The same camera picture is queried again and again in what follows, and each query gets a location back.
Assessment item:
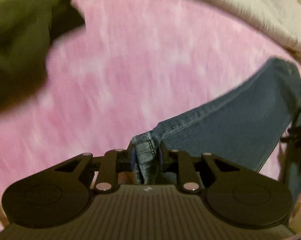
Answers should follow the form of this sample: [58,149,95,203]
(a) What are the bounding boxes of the blue denim jeans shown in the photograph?
[131,57,301,205]

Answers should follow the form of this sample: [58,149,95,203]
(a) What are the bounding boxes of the pink rose patterned blanket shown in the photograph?
[0,0,301,231]

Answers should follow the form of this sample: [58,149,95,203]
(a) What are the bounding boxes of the dark green black garment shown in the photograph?
[0,0,85,110]

